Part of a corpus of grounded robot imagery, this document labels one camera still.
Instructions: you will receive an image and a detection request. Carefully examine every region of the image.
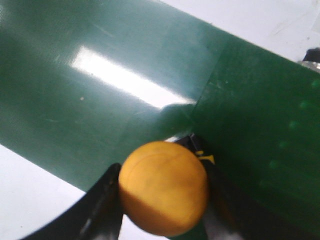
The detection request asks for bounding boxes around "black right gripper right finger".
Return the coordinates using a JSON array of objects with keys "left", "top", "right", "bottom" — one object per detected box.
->
[{"left": 202, "top": 162, "right": 320, "bottom": 240}]

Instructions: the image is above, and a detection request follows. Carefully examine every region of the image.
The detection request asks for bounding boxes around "yellow mushroom push button switch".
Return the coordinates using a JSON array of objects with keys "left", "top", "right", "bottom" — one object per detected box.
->
[{"left": 118, "top": 133, "right": 214, "bottom": 237}]

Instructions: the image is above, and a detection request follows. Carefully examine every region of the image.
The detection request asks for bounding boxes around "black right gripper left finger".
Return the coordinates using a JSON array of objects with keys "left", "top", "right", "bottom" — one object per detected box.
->
[{"left": 23, "top": 163, "right": 123, "bottom": 240}]

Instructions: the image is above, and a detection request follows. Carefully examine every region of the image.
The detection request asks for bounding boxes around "steel conveyor end roller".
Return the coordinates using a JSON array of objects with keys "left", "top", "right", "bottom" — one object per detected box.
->
[{"left": 299, "top": 61, "right": 320, "bottom": 73}]

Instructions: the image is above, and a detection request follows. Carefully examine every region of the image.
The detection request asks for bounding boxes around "green conveyor belt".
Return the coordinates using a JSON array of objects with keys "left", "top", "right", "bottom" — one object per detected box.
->
[{"left": 0, "top": 0, "right": 320, "bottom": 239}]

